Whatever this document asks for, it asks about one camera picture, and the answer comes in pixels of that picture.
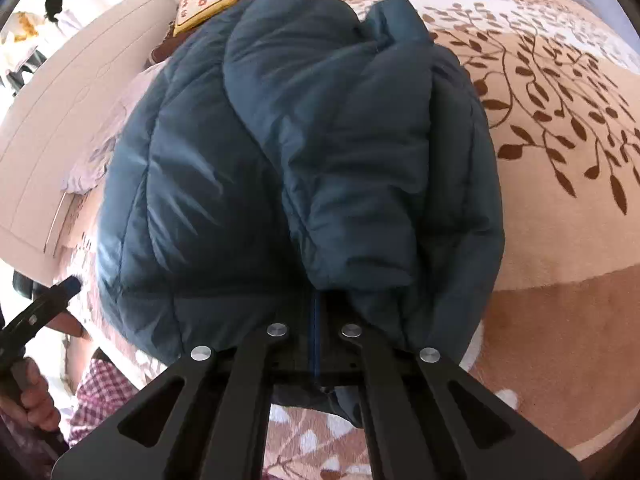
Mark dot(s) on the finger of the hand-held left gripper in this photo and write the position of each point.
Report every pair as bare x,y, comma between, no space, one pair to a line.
22,284
47,307

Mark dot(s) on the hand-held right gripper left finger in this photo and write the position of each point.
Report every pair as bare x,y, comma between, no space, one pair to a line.
235,395

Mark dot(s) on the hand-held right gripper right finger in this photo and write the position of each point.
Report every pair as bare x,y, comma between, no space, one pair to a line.
400,395

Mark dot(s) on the dark teal quilted jacket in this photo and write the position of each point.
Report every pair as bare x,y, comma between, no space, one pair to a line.
280,160

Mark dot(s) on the person's left hand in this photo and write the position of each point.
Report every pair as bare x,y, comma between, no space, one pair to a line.
35,395

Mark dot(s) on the pink plaid garment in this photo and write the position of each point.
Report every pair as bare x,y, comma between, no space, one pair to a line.
102,395

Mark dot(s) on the lilac floral pillow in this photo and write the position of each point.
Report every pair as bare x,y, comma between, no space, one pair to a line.
95,155

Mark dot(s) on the white bed headboard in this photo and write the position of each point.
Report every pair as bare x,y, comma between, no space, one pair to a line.
60,125

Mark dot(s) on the dark hanging garment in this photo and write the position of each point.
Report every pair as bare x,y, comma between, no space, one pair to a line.
20,72

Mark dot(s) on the yellow hanging garment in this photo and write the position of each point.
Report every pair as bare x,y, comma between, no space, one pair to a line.
22,27

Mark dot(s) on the lilac hanging garment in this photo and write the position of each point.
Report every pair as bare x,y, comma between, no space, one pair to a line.
67,22

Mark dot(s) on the black hat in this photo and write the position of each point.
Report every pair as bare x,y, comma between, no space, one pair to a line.
52,7

